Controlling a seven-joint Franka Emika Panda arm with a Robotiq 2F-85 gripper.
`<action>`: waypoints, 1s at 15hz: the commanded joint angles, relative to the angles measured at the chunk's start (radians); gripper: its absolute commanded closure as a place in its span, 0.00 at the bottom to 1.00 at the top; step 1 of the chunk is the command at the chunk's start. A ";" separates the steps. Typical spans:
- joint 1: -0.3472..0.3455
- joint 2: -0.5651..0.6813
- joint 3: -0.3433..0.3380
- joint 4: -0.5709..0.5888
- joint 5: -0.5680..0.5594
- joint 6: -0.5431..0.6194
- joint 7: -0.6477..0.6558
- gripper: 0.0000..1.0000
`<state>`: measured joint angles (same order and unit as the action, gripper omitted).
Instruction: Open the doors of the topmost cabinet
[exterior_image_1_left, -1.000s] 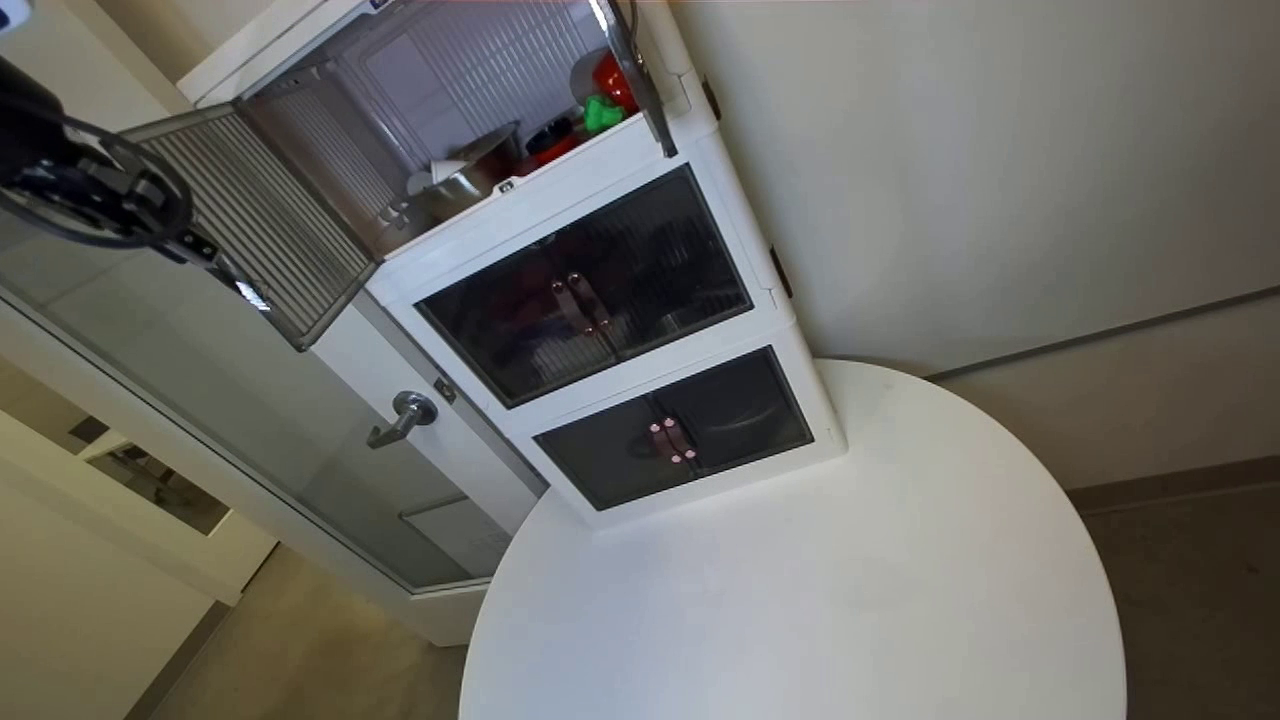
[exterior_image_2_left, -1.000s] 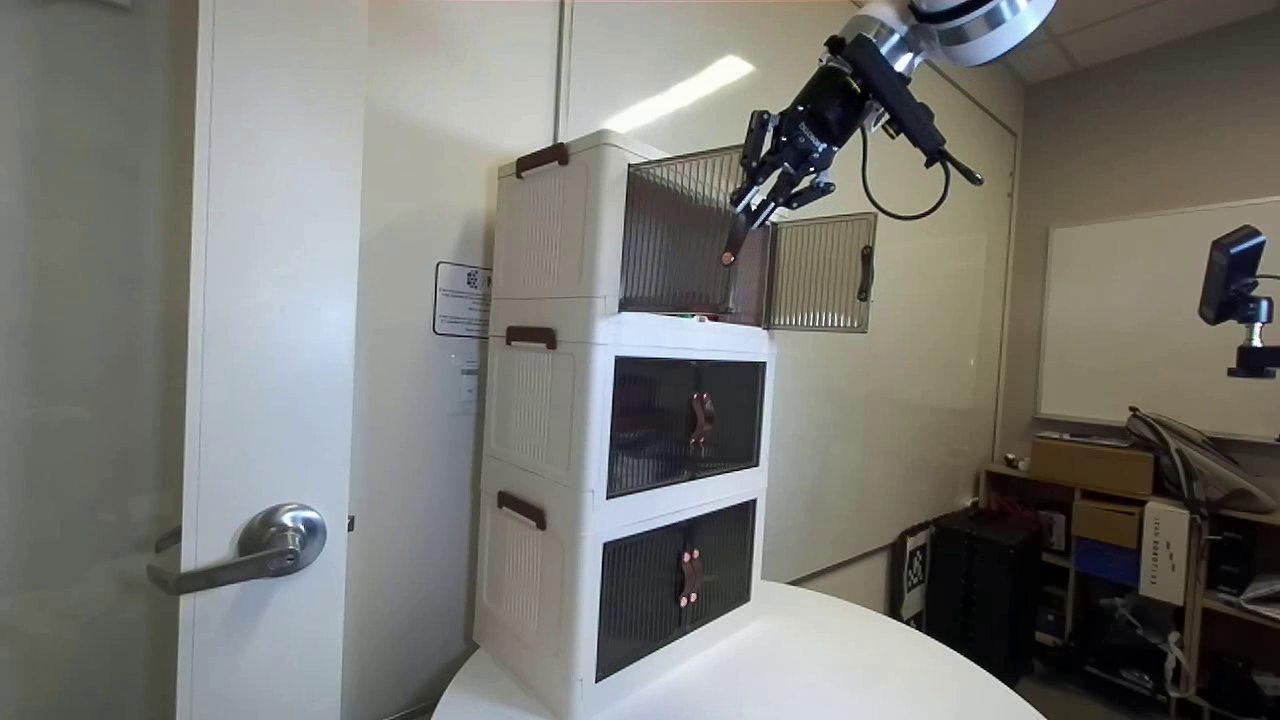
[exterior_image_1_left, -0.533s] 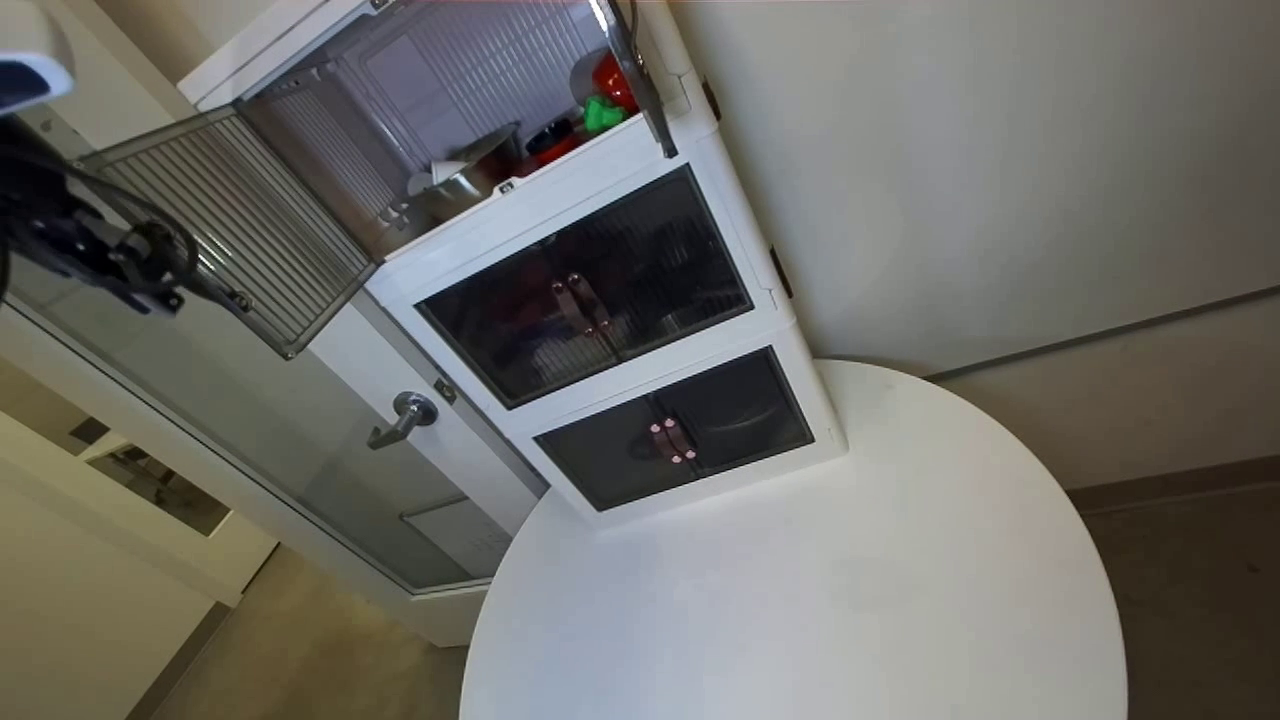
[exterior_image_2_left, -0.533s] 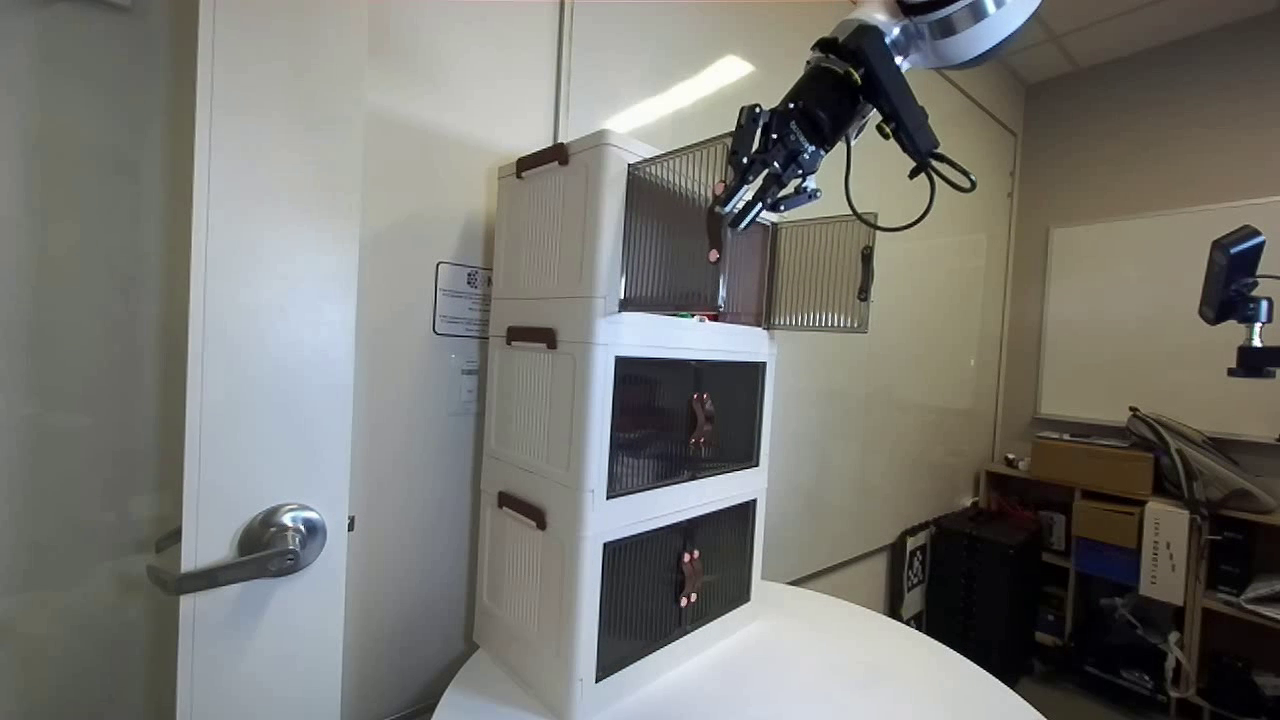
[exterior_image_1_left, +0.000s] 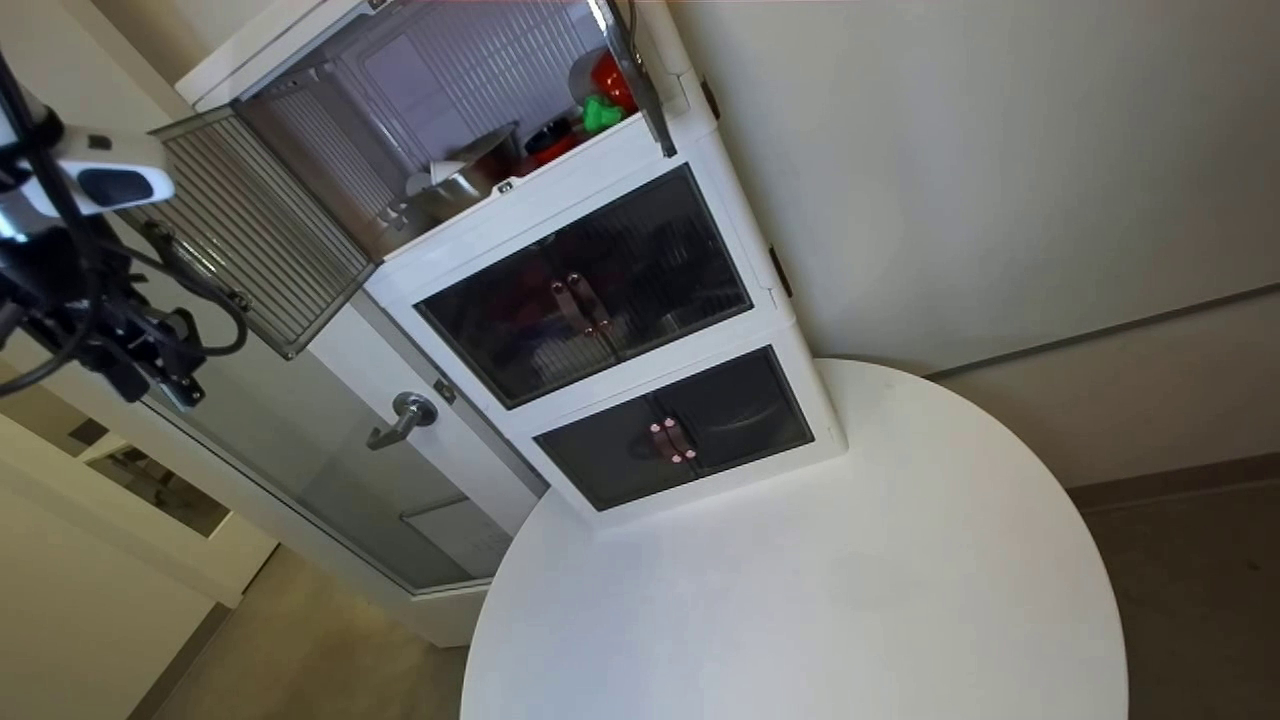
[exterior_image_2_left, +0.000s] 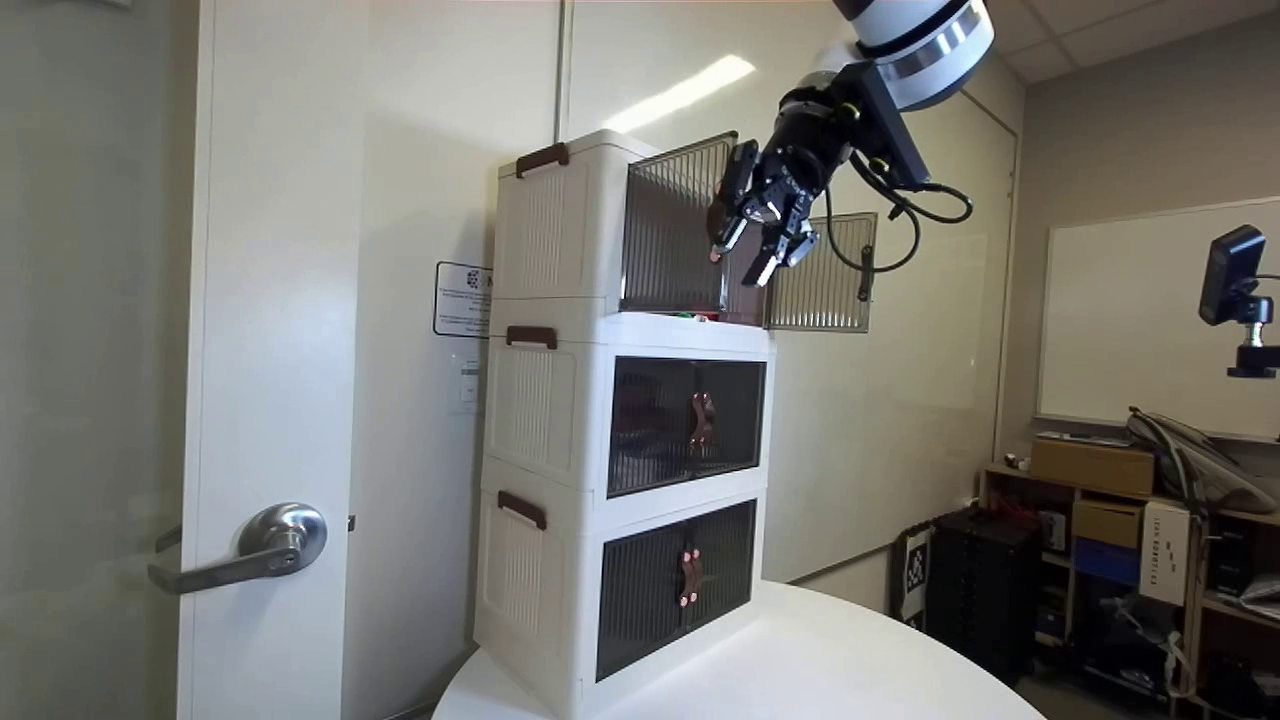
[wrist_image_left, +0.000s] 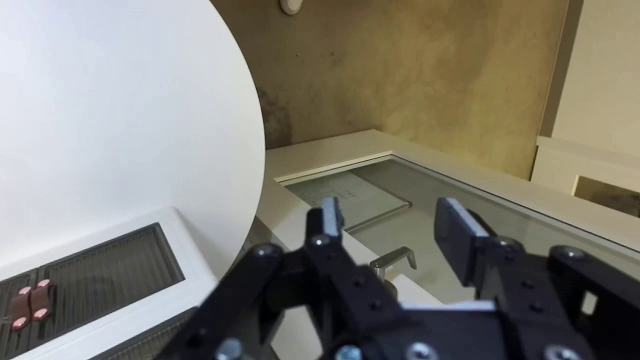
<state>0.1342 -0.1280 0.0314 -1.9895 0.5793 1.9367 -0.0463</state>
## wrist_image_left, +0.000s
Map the ribbed translucent cabinet door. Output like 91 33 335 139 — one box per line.
91 305 201 360
27 222 185 347
0 266 38 360

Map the white three-tier cabinet frame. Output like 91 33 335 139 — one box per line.
0 205 218 360

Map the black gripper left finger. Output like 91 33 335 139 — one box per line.
147 196 402 360

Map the white round door stop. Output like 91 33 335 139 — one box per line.
278 0 306 18

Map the silver lever door handle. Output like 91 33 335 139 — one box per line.
368 245 418 282

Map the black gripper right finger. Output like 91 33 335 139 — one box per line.
436 196 640 360

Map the white room door with glass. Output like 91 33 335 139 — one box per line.
255 127 640 360

